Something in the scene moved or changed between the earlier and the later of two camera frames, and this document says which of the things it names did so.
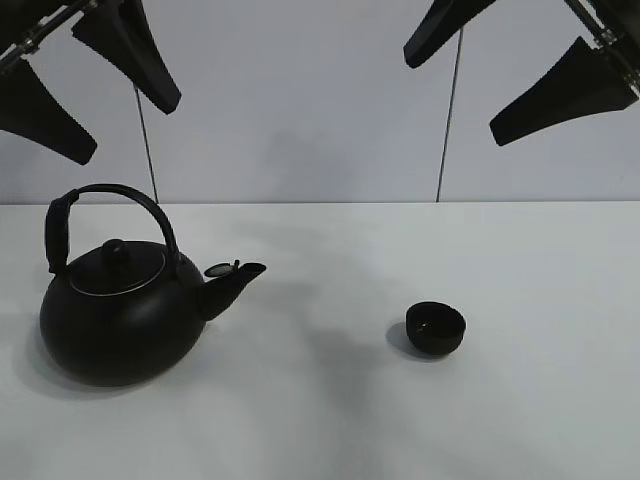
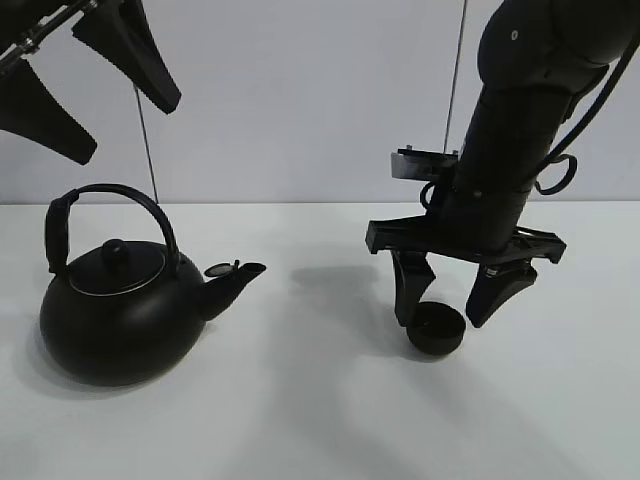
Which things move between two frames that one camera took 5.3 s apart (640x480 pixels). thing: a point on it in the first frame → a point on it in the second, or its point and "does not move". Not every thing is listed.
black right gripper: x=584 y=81 → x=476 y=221
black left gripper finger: x=119 y=31 does not move
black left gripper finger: x=30 y=110 does not move
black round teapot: x=123 y=314 does not move
